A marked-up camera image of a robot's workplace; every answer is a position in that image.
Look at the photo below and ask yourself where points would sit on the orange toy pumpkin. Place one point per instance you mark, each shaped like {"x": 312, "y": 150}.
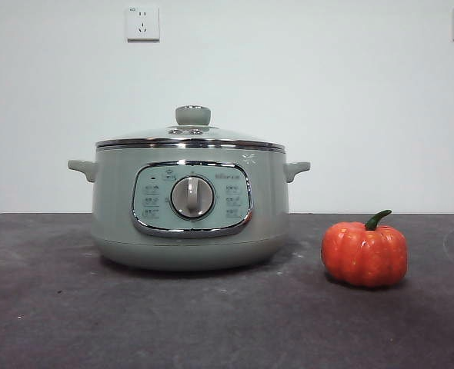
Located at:
{"x": 365, "y": 253}

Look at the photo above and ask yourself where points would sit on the pale green electric cooking pot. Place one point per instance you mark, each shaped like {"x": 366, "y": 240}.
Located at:
{"x": 115, "y": 215}

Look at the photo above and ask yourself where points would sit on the glass lid with green knob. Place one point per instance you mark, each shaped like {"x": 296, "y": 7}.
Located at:
{"x": 192, "y": 115}

